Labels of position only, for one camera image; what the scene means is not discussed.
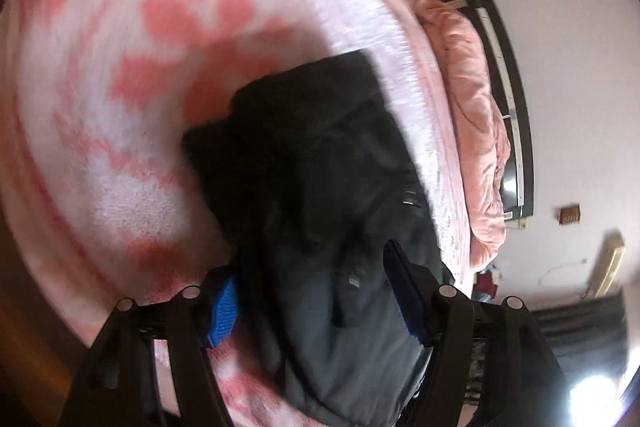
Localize dark wooden headboard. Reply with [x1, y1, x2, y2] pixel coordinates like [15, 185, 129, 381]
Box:
[440, 0, 536, 220]

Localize red cloth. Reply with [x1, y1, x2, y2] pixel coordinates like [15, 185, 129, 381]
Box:
[475, 269, 503, 303]

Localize pink comforter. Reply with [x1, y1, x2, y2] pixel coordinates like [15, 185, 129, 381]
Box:
[412, 0, 511, 270]

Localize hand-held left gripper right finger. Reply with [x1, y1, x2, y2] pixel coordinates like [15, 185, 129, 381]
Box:
[382, 239, 571, 427]

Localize beige wall unit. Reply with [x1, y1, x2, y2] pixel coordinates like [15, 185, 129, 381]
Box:
[587, 232, 626, 298]

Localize dark patterned curtain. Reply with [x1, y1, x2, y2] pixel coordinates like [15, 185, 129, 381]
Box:
[530, 292, 631, 358]

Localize pink and white patterned blanket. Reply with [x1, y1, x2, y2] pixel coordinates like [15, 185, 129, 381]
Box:
[0, 0, 476, 427]

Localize white wall cable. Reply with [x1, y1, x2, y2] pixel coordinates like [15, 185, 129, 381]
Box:
[537, 257, 588, 288]

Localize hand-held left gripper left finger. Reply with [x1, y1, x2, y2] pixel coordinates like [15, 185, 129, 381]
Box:
[60, 267, 241, 427]

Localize black jacket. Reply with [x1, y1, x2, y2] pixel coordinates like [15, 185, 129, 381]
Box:
[182, 49, 456, 427]

